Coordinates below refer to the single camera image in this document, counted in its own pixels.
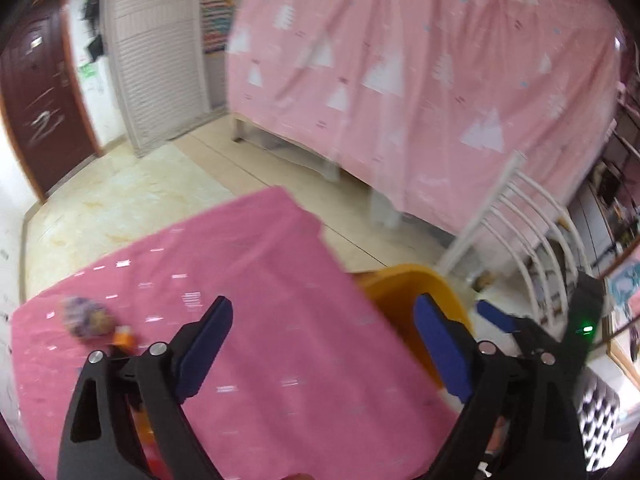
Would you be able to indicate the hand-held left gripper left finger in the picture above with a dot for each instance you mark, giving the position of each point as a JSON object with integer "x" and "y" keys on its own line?
{"x": 202, "y": 355}

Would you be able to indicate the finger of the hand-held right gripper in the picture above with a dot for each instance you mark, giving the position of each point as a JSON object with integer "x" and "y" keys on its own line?
{"x": 495, "y": 315}

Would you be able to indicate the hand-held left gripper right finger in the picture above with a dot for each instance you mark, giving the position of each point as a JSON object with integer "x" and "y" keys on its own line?
{"x": 442, "y": 350}

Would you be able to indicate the yellow plastic bin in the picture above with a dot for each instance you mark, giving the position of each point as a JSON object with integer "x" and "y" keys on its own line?
{"x": 395, "y": 290}

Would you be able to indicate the orange box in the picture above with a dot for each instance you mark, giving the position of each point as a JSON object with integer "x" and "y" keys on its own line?
{"x": 124, "y": 340}

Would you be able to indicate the dark pink star tablecloth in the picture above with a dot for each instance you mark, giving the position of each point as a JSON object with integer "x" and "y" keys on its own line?
{"x": 280, "y": 310}

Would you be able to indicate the black white quilted cushion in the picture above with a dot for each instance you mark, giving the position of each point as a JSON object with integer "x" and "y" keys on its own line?
{"x": 600, "y": 410}

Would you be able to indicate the cluttered desk shelf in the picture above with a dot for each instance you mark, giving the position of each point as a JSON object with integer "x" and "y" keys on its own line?
{"x": 612, "y": 195}

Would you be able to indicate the crumpled purple silver wrapper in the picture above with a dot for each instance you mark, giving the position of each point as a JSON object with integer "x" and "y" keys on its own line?
{"x": 82, "y": 317}

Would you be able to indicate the pink tree-print bed curtain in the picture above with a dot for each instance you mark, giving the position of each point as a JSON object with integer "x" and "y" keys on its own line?
{"x": 410, "y": 70}

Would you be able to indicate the white louvered door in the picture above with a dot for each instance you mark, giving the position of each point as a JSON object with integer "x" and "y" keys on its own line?
{"x": 150, "y": 60}

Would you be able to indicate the brown door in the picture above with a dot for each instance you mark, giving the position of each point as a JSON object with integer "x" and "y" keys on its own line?
{"x": 40, "y": 95}

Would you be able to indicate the white wooden bed frame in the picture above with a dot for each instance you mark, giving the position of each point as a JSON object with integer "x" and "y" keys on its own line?
{"x": 331, "y": 170}

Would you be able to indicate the green wall sticker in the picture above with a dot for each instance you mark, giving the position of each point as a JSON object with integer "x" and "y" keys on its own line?
{"x": 89, "y": 70}

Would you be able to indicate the black wall-hung bag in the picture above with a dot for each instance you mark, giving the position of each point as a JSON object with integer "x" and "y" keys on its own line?
{"x": 95, "y": 46}

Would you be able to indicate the colourful striped wall hanging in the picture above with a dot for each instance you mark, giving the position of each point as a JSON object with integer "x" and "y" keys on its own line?
{"x": 217, "y": 20}

